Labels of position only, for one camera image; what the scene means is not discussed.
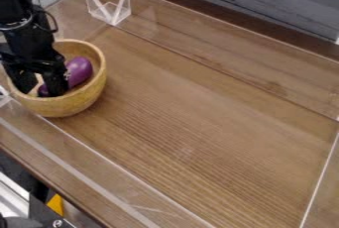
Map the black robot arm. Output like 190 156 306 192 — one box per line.
0 0 69 97

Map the clear acrylic tray wall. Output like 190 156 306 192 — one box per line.
0 86 214 228

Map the clear acrylic corner bracket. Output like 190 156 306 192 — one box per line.
85 0 130 26

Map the brown wooden bowl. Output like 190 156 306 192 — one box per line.
6 39 105 117

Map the purple toy eggplant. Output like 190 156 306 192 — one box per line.
37 57 93 97

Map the yellow black device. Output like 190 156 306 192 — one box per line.
27 193 95 228

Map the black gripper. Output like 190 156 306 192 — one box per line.
0 20 69 97

